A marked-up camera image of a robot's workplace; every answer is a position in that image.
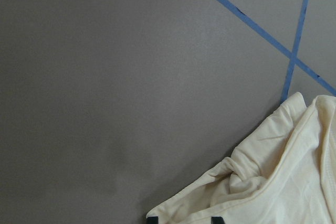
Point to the beige long-sleeve printed shirt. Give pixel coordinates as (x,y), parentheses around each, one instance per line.
(283,172)

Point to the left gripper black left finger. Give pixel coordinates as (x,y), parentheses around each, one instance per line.
(152,220)

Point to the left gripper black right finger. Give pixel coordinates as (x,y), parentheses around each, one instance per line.
(217,220)

